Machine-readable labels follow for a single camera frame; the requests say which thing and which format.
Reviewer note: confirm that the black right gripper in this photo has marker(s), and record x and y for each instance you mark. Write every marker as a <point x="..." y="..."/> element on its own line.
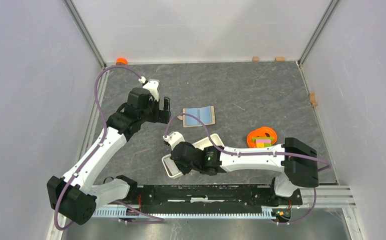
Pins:
<point x="184" y="170"/>

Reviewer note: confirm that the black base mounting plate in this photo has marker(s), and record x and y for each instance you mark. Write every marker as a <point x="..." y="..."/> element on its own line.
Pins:
<point x="208" y="199"/>

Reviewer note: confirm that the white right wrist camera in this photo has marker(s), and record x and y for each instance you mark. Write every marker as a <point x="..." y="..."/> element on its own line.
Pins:
<point x="173" y="139"/>

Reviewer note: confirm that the wooden block right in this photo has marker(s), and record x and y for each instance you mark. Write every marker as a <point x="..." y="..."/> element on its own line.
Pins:
<point x="280" y="59"/>

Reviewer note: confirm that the white toothed cable rail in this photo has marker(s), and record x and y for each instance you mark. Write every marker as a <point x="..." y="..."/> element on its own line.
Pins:
<point x="121" y="212"/>

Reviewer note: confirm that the coloured toy blocks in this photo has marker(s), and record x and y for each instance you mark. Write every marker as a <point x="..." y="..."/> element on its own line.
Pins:
<point x="261" y="142"/>

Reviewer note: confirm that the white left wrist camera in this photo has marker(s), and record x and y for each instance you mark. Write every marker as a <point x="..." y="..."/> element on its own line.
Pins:
<point x="151" y="85"/>

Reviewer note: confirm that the white plastic tray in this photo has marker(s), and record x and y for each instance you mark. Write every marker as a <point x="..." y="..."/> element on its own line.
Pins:
<point x="208" y="164"/>

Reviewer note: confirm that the beige leather card holder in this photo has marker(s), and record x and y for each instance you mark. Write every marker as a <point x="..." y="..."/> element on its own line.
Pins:
<point x="205" y="114"/>

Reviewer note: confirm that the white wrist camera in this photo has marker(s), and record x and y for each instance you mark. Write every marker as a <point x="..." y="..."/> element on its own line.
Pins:
<point x="151" y="85"/>
<point x="173" y="139"/>

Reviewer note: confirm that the orange bowl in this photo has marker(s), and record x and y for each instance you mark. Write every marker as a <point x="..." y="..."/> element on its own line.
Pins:
<point x="264" y="131"/>

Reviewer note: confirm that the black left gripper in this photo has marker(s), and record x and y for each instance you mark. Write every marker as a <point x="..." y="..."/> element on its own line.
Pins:
<point x="161" y="116"/>

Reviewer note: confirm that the orange round cap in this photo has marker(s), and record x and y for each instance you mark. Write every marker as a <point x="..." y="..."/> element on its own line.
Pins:
<point x="121" y="61"/>

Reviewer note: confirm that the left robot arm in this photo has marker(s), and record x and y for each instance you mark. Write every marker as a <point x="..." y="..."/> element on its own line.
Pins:
<point x="74" y="195"/>

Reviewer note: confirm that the curved wooden piece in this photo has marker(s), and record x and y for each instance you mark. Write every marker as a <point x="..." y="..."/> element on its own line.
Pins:
<point x="312" y="99"/>

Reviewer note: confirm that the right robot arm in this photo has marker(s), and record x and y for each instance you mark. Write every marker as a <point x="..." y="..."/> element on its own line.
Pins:
<point x="296" y="162"/>

